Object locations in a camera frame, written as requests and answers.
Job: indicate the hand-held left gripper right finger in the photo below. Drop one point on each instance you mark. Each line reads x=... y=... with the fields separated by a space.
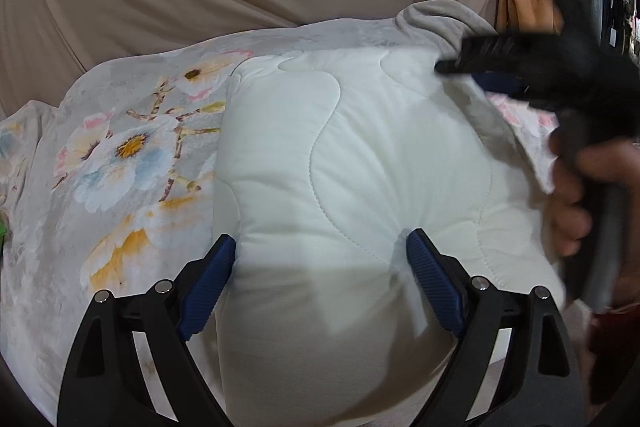
x=435 y=282

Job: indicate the person's right hand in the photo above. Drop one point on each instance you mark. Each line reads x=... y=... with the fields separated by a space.
x=567 y=227

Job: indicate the floral grey blanket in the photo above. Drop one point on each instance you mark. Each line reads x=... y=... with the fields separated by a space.
x=125 y=157

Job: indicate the person's right forearm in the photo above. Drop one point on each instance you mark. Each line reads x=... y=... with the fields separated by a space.
x=615 y=347

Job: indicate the grey fleece cloth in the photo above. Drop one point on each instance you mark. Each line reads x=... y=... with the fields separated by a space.
x=440 y=22

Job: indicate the green cloth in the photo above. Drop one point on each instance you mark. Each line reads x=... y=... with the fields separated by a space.
x=2 y=229

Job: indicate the white quilted pillow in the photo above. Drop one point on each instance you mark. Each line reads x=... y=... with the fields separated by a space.
x=375 y=167

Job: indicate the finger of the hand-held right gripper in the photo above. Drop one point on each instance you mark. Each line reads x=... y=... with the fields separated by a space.
x=480 y=54
x=505 y=84

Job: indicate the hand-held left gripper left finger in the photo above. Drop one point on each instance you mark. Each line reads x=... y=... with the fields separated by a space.
x=207 y=287

